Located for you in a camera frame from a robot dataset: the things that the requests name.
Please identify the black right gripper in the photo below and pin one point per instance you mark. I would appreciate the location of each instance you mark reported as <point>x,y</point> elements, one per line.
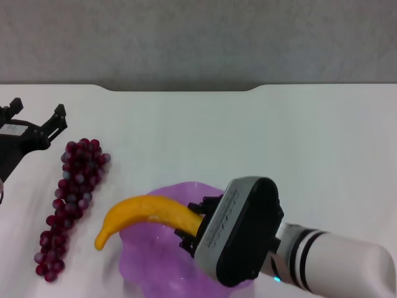
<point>203,226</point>

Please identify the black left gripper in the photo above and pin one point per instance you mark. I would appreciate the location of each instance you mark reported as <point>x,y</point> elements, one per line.
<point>15,142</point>

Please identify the yellow banana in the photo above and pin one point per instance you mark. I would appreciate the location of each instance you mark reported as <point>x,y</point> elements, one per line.
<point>149,208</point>

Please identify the red grape bunch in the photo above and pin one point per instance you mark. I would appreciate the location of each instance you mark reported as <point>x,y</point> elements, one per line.
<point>77,167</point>

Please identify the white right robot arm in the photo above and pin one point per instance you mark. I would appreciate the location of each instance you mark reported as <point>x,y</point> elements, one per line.
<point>341,264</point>

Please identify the purple wavy plastic bowl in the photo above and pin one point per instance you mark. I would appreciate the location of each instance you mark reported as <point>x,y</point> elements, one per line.
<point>149,273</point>

